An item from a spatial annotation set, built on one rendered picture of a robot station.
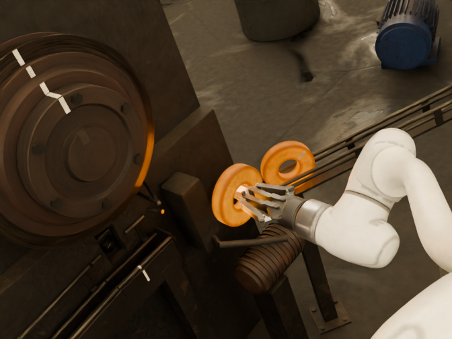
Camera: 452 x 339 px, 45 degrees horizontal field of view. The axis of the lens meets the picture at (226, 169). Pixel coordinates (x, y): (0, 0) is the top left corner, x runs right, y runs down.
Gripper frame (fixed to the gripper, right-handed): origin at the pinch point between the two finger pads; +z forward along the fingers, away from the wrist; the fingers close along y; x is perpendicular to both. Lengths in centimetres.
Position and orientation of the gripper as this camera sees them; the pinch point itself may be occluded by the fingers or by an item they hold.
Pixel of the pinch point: (236, 190)
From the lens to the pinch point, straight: 135.0
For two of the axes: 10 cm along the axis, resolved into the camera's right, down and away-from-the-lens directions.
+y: 6.4, -6.1, 4.8
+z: -7.3, -2.7, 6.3
